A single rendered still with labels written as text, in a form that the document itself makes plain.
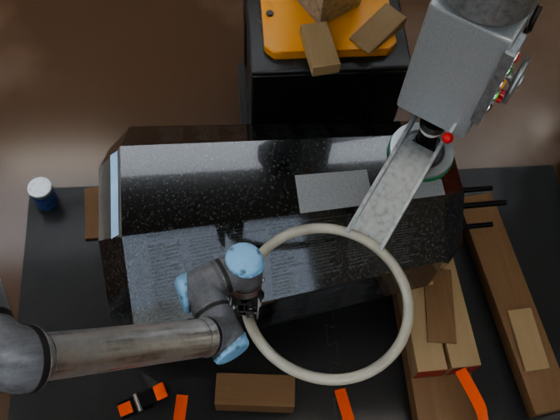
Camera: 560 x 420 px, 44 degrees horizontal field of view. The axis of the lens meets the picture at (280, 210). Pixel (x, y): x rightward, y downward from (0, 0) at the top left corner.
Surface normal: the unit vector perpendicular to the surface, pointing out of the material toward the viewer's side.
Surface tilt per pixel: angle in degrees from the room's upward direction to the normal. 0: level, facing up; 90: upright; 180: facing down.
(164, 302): 45
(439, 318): 0
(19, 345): 39
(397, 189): 15
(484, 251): 0
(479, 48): 90
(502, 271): 0
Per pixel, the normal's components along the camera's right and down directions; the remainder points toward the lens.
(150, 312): 0.14, 0.30
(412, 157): -0.09, -0.25
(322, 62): 0.04, -0.45
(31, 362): 0.63, -0.07
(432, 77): -0.52, 0.75
